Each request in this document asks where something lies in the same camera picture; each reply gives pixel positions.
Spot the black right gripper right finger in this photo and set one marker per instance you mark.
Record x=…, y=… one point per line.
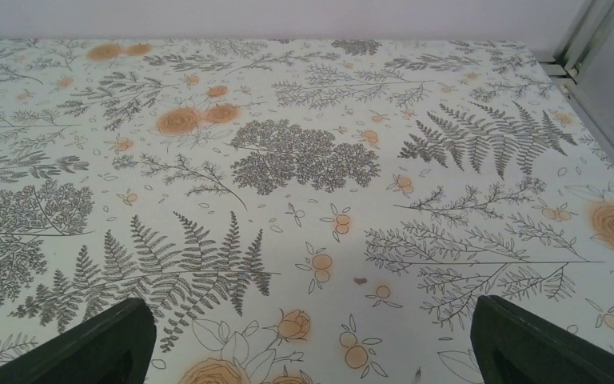
x=513, y=345

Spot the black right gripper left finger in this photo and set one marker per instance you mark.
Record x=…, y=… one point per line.
x=115, y=346

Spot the aluminium corner post right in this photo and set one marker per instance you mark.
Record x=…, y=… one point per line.
x=586, y=60

